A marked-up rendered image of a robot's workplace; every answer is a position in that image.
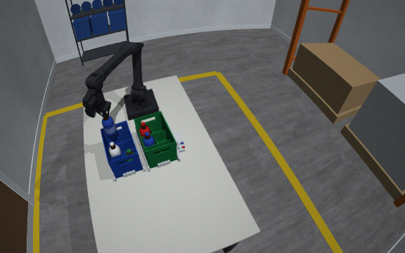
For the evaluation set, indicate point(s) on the green plastic crate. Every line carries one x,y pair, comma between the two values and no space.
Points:
162,135

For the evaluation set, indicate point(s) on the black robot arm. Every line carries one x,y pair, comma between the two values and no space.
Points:
95,84

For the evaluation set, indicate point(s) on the white paper strip with colored squares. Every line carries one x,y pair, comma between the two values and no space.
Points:
179,143

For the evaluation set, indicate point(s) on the blue crate with dividers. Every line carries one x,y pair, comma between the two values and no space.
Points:
117,163

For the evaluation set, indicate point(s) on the white bottle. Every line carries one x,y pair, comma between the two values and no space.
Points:
114,149

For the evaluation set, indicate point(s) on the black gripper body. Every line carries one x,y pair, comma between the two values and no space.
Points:
107,104

